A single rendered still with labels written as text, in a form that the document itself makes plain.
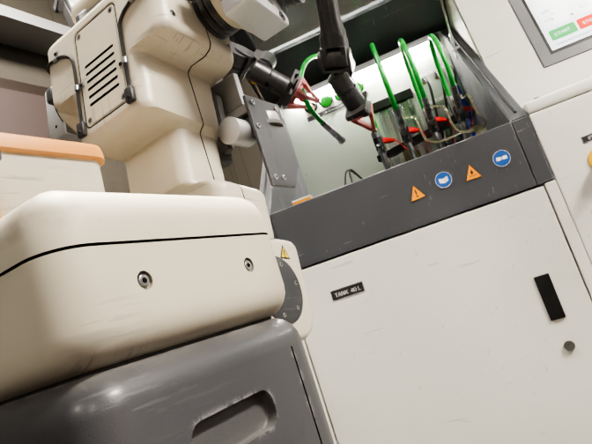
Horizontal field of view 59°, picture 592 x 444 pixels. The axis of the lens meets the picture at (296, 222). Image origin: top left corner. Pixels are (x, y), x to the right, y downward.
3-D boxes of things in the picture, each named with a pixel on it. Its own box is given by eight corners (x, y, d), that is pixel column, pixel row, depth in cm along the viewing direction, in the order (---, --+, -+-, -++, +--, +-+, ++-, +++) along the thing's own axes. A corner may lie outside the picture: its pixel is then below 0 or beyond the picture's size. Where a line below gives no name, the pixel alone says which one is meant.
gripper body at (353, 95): (370, 94, 150) (356, 74, 147) (368, 113, 143) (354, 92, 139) (350, 105, 153) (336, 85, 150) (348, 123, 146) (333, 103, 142)
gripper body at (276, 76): (287, 96, 154) (264, 84, 152) (301, 71, 146) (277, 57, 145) (281, 110, 150) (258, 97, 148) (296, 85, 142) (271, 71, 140)
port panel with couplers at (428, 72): (442, 149, 175) (410, 66, 180) (443, 151, 178) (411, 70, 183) (482, 134, 171) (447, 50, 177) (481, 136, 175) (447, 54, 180)
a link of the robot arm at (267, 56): (222, 74, 146) (233, 47, 141) (233, 58, 155) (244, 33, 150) (261, 94, 148) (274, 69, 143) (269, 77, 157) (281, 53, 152)
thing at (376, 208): (288, 273, 134) (270, 214, 136) (293, 272, 138) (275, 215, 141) (536, 185, 119) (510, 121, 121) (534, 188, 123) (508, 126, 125)
